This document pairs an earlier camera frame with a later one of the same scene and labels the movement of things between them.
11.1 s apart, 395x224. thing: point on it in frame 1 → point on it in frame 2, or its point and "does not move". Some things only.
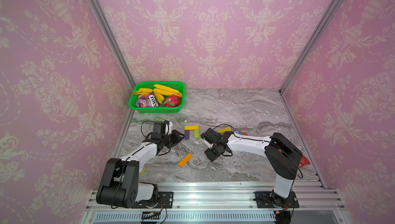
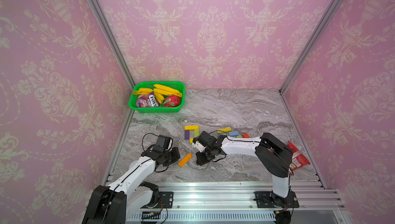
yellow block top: (190, 128) does not move
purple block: (187, 134) does not move
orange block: (182, 163) does not move
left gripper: (177, 137) → (177, 155)
